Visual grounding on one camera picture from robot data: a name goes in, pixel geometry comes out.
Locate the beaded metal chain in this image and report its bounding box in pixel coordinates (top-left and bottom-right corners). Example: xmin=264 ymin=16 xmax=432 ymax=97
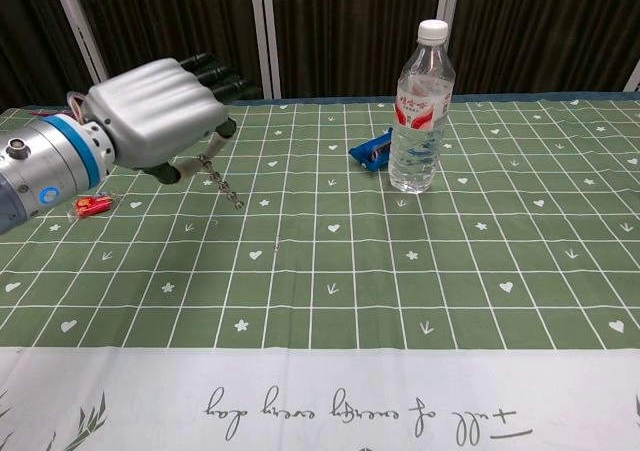
xmin=197 ymin=154 xmax=246 ymax=212

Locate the red candy packet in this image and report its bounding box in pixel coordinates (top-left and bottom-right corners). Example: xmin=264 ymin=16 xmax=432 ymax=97
xmin=66 ymin=193 xmax=124 ymax=221

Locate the white partition frame post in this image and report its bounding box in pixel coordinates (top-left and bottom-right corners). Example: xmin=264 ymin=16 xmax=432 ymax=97
xmin=623 ymin=56 xmax=640 ymax=94
xmin=247 ymin=0 xmax=284 ymax=100
xmin=47 ymin=0 xmax=111 ymax=88
xmin=437 ymin=0 xmax=462 ymax=42

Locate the blue clip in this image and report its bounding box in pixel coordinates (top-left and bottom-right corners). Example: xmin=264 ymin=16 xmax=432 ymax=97
xmin=347 ymin=126 xmax=395 ymax=173

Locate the green grid tablecloth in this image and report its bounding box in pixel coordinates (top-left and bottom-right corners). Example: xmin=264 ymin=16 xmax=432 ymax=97
xmin=0 ymin=90 xmax=640 ymax=451

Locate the clear plastic water bottle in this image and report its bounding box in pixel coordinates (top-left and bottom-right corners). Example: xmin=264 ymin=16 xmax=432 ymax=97
xmin=387 ymin=19 xmax=457 ymax=195

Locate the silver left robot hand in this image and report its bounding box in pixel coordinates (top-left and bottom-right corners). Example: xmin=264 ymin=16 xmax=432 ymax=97
xmin=81 ymin=52 xmax=262 ymax=185

